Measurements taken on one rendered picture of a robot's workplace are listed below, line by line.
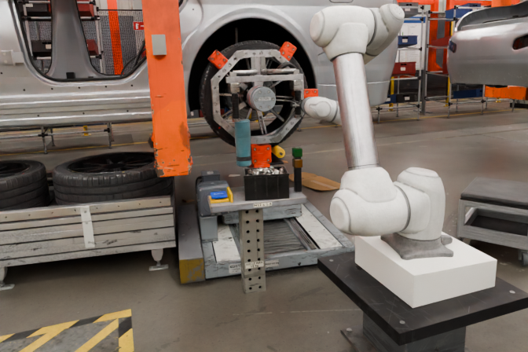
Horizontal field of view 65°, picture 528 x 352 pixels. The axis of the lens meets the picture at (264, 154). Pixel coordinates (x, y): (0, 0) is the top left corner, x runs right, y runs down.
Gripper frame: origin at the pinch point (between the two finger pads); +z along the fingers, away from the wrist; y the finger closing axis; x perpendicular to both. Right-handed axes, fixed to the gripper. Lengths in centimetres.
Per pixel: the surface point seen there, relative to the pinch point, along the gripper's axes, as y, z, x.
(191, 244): -62, -11, -70
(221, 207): -49, -47, -39
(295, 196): -15, -45, -38
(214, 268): -52, -27, -77
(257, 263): -34, -44, -69
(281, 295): -24, -50, -83
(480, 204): 85, -40, -54
